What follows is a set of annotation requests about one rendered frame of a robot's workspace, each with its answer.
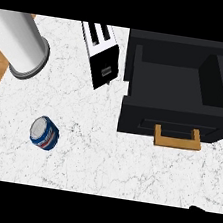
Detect dark grey open drawer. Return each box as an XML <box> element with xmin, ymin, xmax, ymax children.
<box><xmin>116</xmin><ymin>41</ymin><xmax>223</xmax><ymax>148</ymax></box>

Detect black and white toaster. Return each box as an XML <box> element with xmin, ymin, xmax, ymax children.
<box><xmin>72</xmin><ymin>21</ymin><xmax>126</xmax><ymax>94</ymax></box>

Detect white cylinder with grey base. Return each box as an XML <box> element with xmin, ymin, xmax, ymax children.
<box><xmin>0</xmin><ymin>9</ymin><xmax>57</xmax><ymax>84</ymax></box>

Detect dark grey drawer cabinet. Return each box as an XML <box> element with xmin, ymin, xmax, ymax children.
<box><xmin>122</xmin><ymin>28</ymin><xmax>223</xmax><ymax>98</ymax></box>

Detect tan wooden drawer handle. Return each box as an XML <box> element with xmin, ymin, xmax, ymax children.
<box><xmin>151</xmin><ymin>122</ymin><xmax>205</xmax><ymax>153</ymax></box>

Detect blue soda can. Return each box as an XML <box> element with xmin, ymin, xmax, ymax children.
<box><xmin>27</xmin><ymin>114</ymin><xmax>63</xmax><ymax>153</ymax></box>

